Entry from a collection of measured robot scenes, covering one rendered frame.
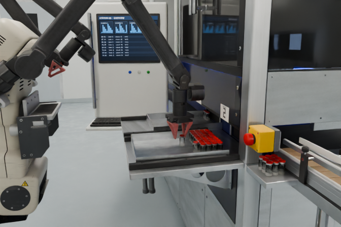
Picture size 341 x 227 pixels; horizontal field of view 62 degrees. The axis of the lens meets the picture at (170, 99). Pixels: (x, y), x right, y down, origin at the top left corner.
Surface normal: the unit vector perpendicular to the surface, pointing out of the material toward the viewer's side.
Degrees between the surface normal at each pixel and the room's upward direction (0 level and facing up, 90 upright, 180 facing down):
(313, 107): 90
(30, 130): 90
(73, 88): 90
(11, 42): 90
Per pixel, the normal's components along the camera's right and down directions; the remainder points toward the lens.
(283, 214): 0.21, 0.19
